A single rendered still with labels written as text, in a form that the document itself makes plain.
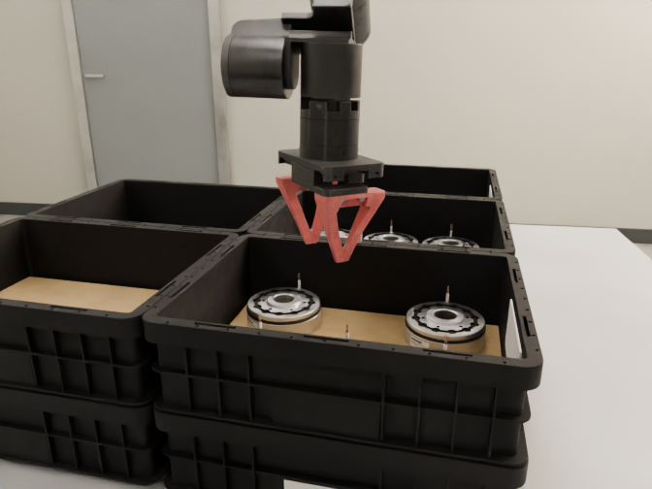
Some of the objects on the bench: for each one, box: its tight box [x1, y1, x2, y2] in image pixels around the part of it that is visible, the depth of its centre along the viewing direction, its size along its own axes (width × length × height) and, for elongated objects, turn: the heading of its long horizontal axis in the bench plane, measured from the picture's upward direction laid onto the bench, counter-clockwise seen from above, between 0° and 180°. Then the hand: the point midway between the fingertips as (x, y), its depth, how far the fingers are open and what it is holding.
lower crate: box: [0, 385, 171, 486], centre depth 80 cm, size 40×30×12 cm
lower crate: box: [153, 405, 529, 489], centre depth 72 cm, size 40×30×12 cm
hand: (326, 244), depth 57 cm, fingers open, 6 cm apart
